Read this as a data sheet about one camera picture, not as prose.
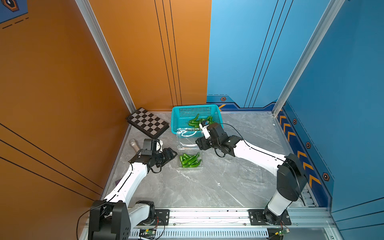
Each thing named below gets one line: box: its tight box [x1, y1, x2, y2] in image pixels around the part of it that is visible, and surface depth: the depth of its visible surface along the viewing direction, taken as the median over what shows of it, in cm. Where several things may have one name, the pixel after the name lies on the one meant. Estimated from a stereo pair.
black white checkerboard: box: [126, 107, 170, 139], surface depth 111 cm
